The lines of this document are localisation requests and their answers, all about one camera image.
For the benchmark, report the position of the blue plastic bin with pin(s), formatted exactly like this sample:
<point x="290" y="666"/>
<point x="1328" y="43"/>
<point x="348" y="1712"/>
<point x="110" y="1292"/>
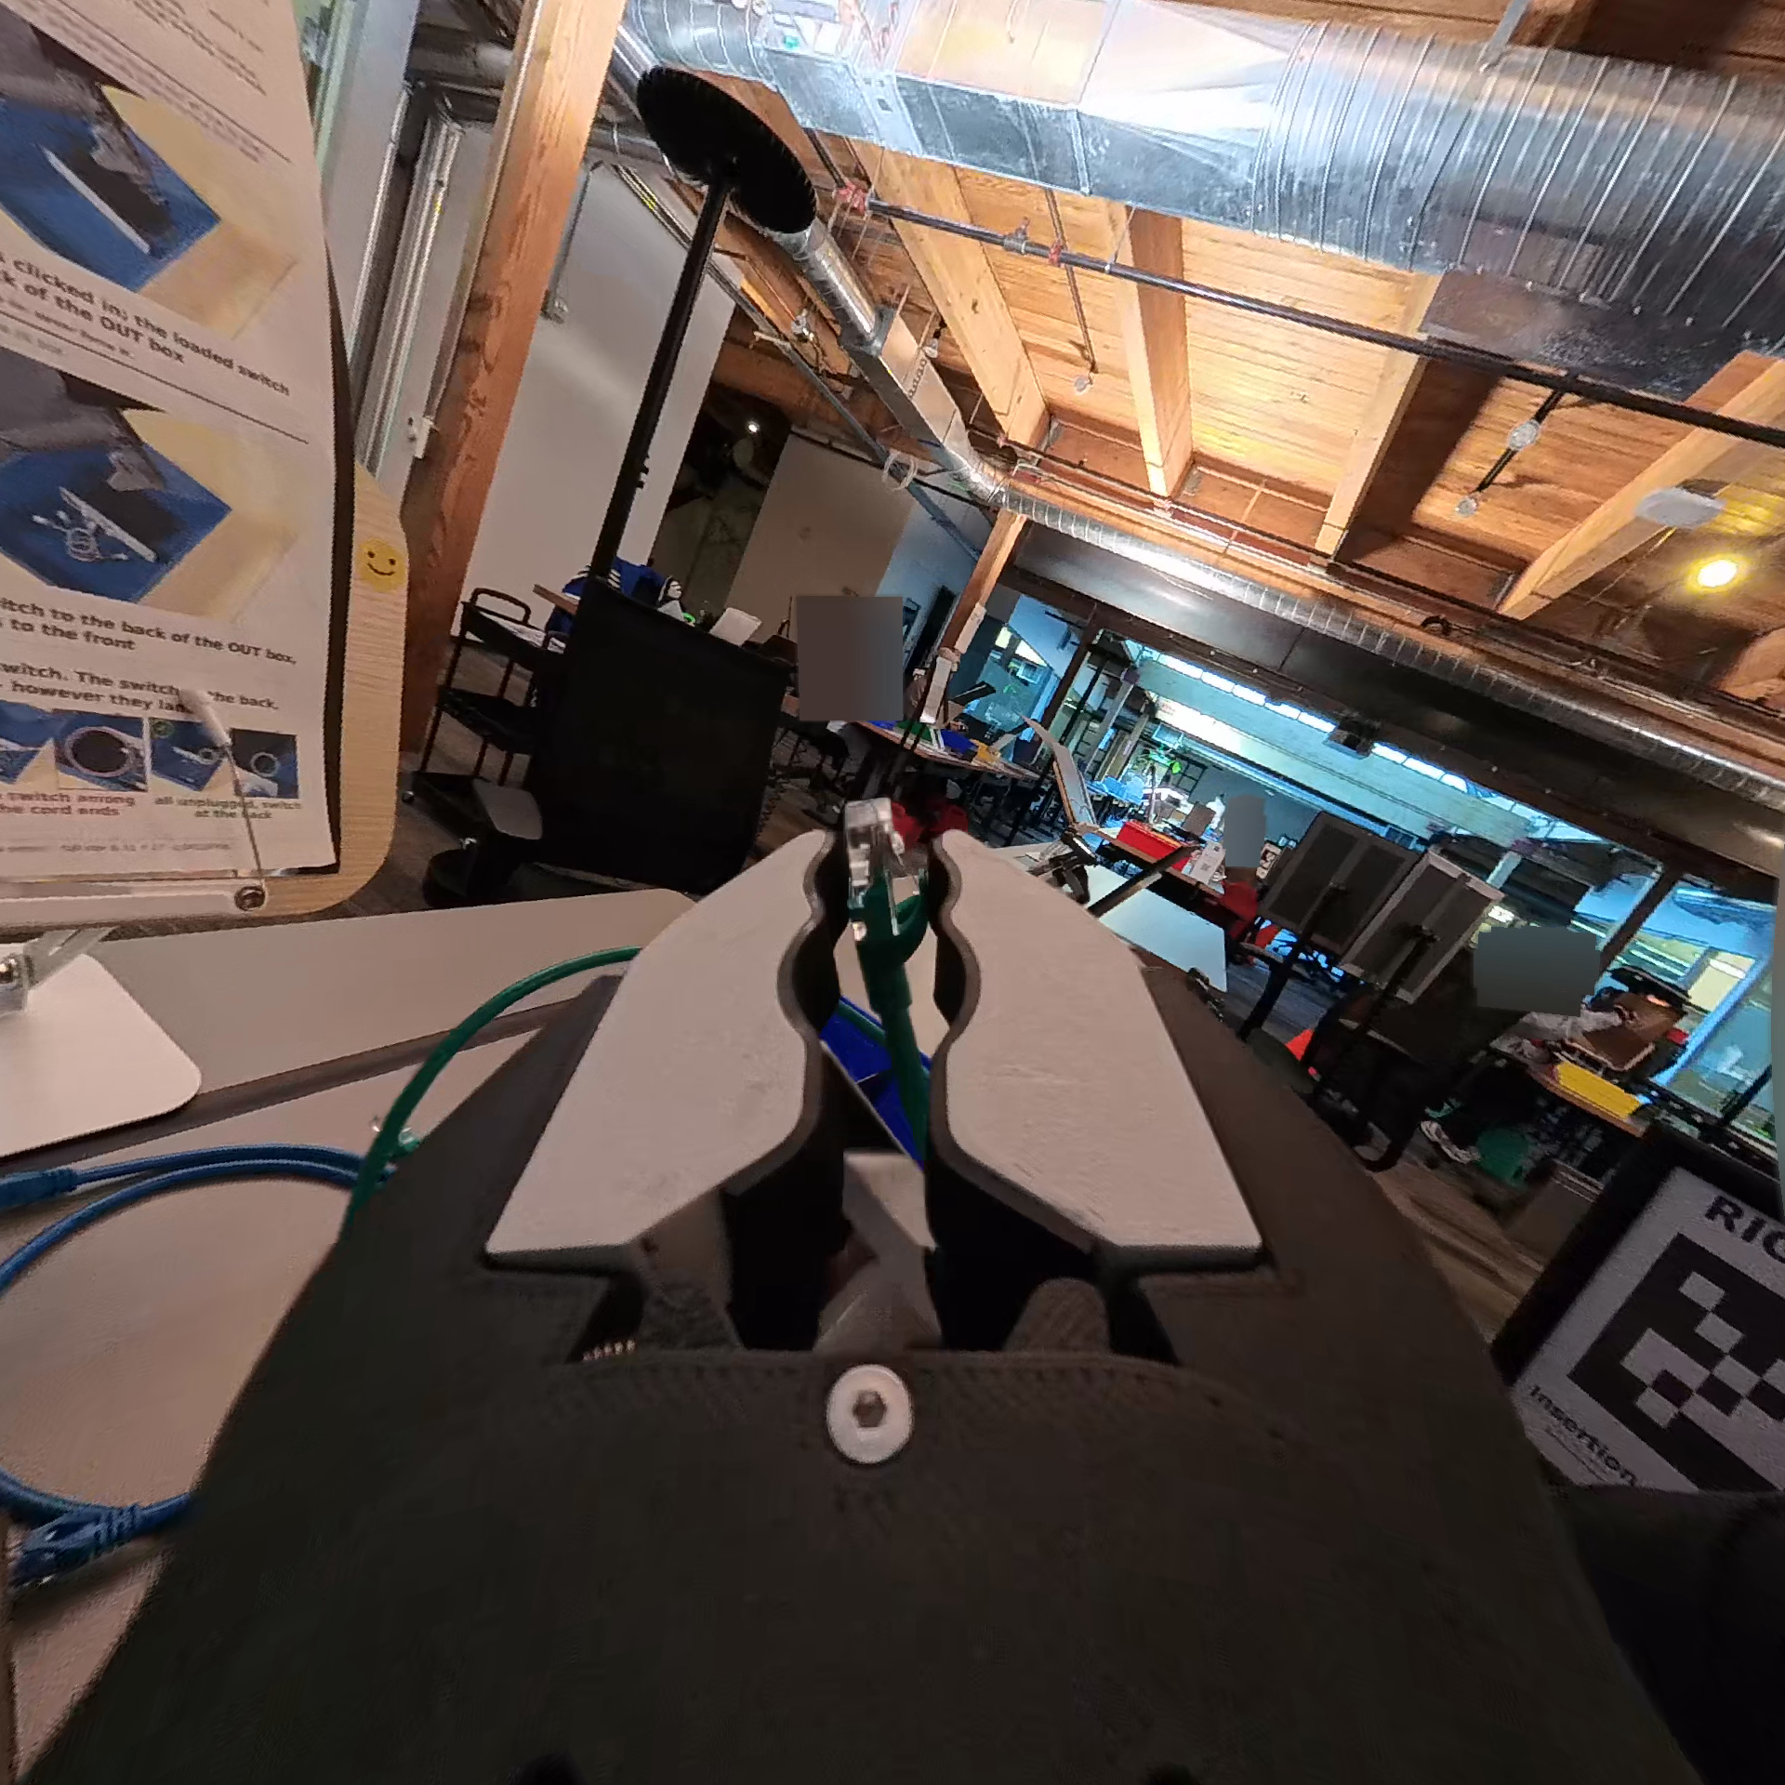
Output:
<point x="856" y="1046"/>

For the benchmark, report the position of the yellow tray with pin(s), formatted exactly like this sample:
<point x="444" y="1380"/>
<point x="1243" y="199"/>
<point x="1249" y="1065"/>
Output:
<point x="1600" y="1091"/>

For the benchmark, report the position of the black office chair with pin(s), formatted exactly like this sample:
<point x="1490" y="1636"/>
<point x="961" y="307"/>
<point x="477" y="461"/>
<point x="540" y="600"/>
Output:
<point x="1373" y="1061"/>

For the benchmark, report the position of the large spiral ceiling duct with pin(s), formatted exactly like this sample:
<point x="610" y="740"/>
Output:
<point x="1394" y="126"/>

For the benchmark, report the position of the black framed marker sign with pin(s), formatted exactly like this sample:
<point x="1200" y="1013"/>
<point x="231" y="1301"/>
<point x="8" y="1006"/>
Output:
<point x="1688" y="1324"/>

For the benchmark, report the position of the grey stool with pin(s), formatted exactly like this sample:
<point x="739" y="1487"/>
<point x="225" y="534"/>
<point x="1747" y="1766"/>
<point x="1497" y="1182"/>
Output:
<point x="501" y="809"/>

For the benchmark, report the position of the black board metal stand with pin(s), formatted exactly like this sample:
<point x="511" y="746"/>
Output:
<point x="1074" y="795"/>

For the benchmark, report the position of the red plastic bin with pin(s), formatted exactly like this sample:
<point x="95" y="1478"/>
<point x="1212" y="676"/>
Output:
<point x="1150" y="845"/>

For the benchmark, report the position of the wooden pillar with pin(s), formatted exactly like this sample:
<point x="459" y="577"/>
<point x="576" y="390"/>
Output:
<point x="501" y="350"/>

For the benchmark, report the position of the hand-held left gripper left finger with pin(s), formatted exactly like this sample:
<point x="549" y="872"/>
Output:
<point x="670" y="1089"/>

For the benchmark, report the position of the white ceiling sensor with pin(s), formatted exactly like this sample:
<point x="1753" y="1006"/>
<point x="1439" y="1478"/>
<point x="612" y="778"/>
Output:
<point x="1676" y="504"/>

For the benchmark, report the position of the black ceiling projector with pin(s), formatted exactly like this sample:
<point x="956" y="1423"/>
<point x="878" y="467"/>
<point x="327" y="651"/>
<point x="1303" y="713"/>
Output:
<point x="1349" y="735"/>

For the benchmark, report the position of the round ceiling lamp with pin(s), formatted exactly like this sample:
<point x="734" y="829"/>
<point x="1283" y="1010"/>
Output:
<point x="1714" y="572"/>

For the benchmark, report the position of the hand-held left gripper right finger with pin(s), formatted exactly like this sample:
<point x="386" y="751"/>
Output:
<point x="1089" y="1089"/>

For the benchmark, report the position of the black utility cart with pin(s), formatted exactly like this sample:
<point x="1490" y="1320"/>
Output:
<point x="487" y="670"/>

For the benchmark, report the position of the grey panel on stand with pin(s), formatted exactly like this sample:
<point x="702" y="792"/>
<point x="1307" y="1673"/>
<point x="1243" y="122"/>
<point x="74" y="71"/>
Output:
<point x="1318" y="872"/>
<point x="1421" y="905"/>

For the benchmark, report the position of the yellow smiley sticker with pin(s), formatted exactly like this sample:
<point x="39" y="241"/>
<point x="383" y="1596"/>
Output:
<point x="379" y="561"/>

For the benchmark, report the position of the black panel stand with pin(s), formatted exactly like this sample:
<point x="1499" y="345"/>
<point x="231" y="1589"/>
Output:
<point x="654" y="726"/>

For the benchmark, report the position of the spiral metal ceiling duct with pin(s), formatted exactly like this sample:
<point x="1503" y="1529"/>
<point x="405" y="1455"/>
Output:
<point x="1253" y="594"/>

